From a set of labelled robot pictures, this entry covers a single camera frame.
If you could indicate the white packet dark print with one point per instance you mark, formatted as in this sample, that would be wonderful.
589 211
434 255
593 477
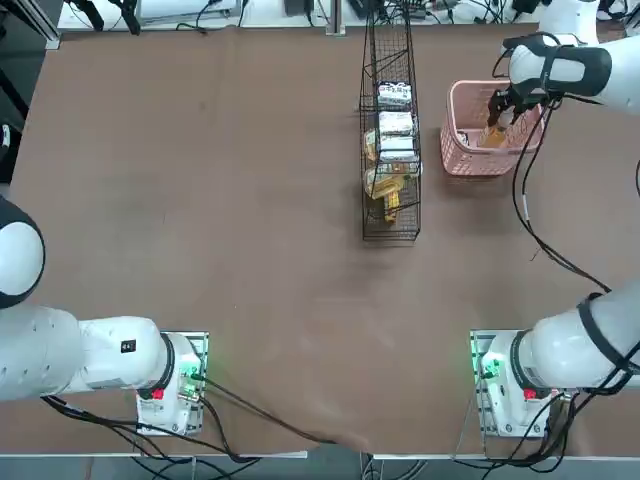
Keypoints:
395 95

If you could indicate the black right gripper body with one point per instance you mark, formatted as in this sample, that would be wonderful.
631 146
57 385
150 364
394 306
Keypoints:
525 95

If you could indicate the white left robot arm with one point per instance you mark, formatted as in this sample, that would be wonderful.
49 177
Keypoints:
100 360

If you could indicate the white printed snack packet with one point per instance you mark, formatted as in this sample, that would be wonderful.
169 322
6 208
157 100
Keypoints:
397 149
397 124

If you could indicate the aluminium camera post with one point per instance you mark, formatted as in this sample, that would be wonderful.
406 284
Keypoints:
336 17

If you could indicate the black power adapter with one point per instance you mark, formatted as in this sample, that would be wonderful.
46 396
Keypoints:
299 6

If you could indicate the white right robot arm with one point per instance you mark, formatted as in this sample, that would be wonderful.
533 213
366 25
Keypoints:
565 360

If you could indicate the pink plastic basket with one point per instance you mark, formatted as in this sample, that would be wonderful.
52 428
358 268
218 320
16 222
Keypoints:
470 162

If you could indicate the yellow red snack box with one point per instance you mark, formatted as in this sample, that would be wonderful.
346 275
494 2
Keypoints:
392 207

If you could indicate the aluminium frame rail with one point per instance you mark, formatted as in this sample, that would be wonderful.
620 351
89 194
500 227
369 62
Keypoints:
50 30

